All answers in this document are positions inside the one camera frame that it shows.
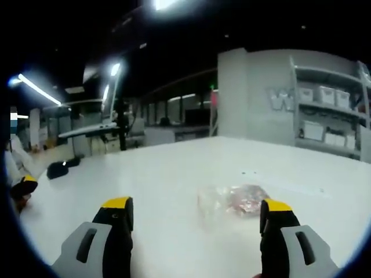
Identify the clear resealable bag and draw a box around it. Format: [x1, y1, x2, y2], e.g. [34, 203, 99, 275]
[198, 184, 269, 230]

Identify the grey shelf unit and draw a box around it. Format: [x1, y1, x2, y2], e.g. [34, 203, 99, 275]
[289, 56, 371, 163]

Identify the bright ceiling lamp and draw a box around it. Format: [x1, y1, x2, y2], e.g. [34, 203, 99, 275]
[152, 0, 181, 11]

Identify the person in white shirt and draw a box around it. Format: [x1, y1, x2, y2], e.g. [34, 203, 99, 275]
[4, 136, 38, 186]

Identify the grey wall letter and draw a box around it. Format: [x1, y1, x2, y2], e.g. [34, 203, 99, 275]
[268, 86, 295, 112]

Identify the group of white storage bins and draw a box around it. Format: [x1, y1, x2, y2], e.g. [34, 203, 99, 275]
[298, 85, 359, 150]

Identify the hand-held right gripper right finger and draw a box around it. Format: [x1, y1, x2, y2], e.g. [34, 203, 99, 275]
[259, 198, 339, 278]

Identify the long tube lamp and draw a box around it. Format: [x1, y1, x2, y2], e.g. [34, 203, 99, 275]
[9, 73, 62, 107]

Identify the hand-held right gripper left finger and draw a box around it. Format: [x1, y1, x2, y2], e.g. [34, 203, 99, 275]
[50, 196, 134, 278]

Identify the large black object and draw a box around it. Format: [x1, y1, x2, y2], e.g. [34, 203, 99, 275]
[46, 161, 70, 180]

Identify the white background table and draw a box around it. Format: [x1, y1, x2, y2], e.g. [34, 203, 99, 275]
[57, 122, 119, 140]

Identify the black stand post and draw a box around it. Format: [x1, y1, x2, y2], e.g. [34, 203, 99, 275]
[114, 98, 129, 151]

